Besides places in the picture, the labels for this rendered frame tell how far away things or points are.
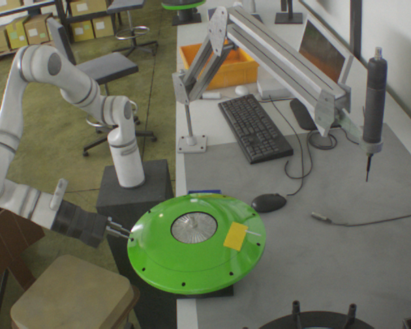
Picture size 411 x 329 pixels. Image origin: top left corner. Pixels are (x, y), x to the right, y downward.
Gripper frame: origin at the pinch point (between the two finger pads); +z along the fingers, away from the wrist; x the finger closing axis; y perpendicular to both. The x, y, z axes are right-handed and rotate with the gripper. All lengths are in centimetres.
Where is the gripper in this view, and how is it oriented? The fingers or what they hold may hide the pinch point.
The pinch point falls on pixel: (132, 235)
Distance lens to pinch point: 100.8
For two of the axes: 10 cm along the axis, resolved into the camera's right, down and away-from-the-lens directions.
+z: 8.8, 3.8, 2.9
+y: -4.8, 7.3, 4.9
